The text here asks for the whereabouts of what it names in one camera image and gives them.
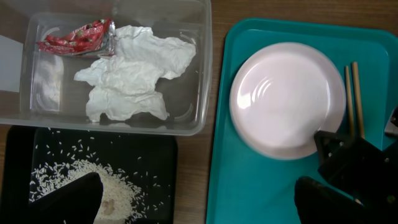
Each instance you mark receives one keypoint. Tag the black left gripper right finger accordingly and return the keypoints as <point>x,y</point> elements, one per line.
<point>319,204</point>

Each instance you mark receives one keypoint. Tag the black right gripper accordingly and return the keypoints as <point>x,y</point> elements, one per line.
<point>361,170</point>

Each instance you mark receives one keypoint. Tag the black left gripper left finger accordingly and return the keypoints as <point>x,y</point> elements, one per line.
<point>76,202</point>

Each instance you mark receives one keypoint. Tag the rice pile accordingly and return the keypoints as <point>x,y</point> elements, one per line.
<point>137,171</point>

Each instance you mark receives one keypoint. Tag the pink plate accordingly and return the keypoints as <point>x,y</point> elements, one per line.
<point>282,95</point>

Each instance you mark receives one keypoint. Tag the wooden chopstick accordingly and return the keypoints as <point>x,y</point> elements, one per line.
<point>349,102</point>
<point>358,102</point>

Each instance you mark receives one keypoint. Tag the white napkin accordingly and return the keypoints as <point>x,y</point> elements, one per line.
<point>124,84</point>

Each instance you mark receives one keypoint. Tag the red snack wrapper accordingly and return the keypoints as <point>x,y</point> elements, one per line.
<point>96,39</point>

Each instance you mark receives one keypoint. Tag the black tray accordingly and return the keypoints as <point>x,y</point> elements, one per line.
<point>19,155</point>

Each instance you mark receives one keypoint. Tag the teal serving tray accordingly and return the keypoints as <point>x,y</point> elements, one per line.
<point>247,187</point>

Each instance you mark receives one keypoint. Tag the clear plastic bin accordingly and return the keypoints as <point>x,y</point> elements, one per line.
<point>38,89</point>

